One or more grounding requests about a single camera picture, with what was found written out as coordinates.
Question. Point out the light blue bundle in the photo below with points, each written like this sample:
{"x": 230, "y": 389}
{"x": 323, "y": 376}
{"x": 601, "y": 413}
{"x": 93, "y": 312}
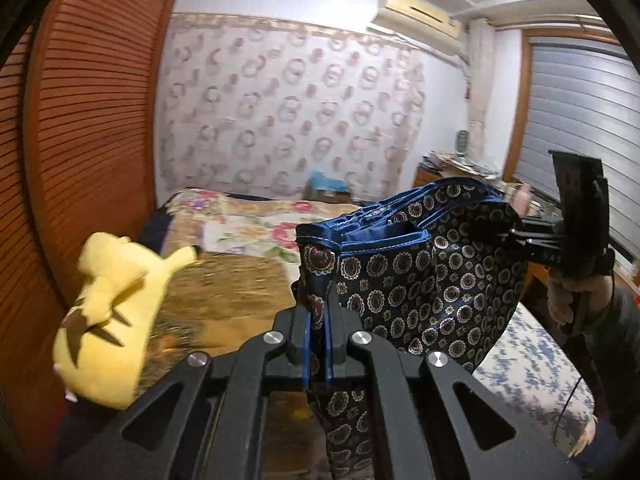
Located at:
{"x": 325, "y": 182}

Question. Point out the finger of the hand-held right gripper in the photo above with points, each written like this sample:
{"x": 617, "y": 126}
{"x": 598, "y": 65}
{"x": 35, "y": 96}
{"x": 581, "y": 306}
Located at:
{"x": 540, "y": 251}
{"x": 535, "y": 225}

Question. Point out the yellow plush toy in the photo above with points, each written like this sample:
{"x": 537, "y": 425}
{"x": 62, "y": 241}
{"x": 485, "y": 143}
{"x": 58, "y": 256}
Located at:
{"x": 115, "y": 310}

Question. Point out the wooden louvered wardrobe door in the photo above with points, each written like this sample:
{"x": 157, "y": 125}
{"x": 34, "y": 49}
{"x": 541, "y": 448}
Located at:
{"x": 85, "y": 160}

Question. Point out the wall air conditioner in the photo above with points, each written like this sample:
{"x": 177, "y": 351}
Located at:
{"x": 415, "y": 10}

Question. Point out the grey window blind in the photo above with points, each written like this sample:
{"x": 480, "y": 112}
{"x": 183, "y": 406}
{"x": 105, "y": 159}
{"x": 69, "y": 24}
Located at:
{"x": 585, "y": 105}

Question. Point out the dark blue mattress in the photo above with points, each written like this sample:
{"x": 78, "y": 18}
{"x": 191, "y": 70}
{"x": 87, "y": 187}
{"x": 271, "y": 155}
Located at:
{"x": 150, "y": 227}

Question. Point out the cluttered wooden desk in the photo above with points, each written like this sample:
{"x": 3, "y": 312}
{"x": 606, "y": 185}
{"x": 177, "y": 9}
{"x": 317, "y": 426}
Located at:
{"x": 425, "y": 177}

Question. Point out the pink container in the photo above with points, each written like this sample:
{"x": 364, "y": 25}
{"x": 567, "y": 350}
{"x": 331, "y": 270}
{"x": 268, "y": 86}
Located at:
{"x": 523, "y": 196}

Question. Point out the floral bed blanket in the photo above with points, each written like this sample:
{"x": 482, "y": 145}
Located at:
{"x": 235, "y": 260}

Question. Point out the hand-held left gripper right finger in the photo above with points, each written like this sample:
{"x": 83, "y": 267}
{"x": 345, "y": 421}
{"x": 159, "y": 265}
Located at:
{"x": 330, "y": 352}

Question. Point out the dark blue patterned bag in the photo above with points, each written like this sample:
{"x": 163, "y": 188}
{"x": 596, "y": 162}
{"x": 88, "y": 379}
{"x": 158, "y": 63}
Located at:
{"x": 435, "y": 280}

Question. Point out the person's right hand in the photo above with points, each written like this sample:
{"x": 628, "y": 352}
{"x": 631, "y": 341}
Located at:
{"x": 560, "y": 300}

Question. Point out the clutter on cabinet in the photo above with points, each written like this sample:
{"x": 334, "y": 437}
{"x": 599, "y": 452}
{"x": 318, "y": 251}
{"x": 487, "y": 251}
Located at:
{"x": 455, "y": 160}

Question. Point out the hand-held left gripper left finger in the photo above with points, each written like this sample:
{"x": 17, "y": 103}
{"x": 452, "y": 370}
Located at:
{"x": 301, "y": 347}

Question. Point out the blue and white floral cloth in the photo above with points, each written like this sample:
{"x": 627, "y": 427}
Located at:
{"x": 535, "y": 360}

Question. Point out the person's right forearm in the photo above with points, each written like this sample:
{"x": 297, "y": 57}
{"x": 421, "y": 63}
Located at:
{"x": 617, "y": 340}

